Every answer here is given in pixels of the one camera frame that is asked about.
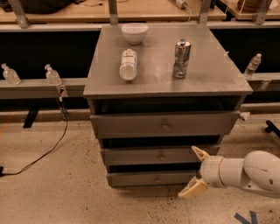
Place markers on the white power adapter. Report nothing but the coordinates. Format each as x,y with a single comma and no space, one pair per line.
179,3

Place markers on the clear bottle far left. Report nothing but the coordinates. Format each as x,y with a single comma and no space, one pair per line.
10,75

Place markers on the silver drink can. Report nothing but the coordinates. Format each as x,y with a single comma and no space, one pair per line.
182,56

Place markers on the grey bottom drawer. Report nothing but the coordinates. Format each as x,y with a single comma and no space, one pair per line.
150,178

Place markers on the lying clear plastic bottle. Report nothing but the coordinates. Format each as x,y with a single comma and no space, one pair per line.
128,67

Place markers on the small water bottle right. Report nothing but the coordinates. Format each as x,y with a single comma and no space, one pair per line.
252,66

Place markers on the clear pump bottle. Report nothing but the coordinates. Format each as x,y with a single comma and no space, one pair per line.
52,76

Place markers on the grey top drawer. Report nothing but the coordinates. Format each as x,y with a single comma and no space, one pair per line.
176,124

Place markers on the grey drawer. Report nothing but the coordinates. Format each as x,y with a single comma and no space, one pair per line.
148,156
176,124
150,178

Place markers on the grey metal rail shelf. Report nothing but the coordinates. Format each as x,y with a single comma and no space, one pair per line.
40,89

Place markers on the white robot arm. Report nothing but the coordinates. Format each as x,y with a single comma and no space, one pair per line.
258,172

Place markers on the black chair base leg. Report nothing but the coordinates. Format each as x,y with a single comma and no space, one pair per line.
271,127

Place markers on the grey drawer cabinet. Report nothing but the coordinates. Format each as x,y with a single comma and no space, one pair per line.
212,83

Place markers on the white bowl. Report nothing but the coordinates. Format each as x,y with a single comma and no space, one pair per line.
134,33

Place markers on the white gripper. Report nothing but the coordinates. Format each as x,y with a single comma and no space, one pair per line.
212,171

